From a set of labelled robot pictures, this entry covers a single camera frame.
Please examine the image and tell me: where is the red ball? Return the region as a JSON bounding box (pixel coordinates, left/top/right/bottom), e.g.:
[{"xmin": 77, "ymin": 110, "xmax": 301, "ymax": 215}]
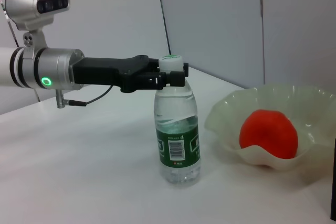
[{"xmin": 239, "ymin": 109, "xmax": 299, "ymax": 159}]

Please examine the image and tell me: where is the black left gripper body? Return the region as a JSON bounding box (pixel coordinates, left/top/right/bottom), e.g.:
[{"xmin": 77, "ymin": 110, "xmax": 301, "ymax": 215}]
[{"xmin": 72, "ymin": 54, "xmax": 150, "ymax": 93}]

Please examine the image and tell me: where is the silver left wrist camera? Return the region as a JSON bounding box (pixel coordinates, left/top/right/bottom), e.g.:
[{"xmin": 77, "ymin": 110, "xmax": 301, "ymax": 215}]
[{"xmin": 4, "ymin": 0, "xmax": 71, "ymax": 51}]

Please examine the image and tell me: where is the pale green wavy fruit plate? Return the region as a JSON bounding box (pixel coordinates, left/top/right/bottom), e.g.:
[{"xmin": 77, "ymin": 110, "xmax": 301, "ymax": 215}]
[{"xmin": 204, "ymin": 83, "xmax": 336, "ymax": 173}]

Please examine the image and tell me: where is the thin left camera cable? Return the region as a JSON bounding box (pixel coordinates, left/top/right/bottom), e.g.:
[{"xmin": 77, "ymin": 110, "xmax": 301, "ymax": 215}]
[{"xmin": 0, "ymin": 0, "xmax": 19, "ymax": 49}]

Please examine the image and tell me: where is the clear green-label water bottle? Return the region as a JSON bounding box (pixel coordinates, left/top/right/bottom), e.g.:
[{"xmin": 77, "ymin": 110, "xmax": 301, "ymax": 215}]
[{"xmin": 153, "ymin": 54, "xmax": 202, "ymax": 188}]

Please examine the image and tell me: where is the left gripper cable with plug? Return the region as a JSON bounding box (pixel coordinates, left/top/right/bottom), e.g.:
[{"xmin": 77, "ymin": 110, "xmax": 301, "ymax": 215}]
[{"xmin": 56, "ymin": 84, "xmax": 112, "ymax": 109}]

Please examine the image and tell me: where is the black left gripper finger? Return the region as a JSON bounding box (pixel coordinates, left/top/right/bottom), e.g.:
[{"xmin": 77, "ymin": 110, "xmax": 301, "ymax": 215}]
[
  {"xmin": 148, "ymin": 58, "xmax": 189, "ymax": 77},
  {"xmin": 135, "ymin": 70, "xmax": 186, "ymax": 90}
]

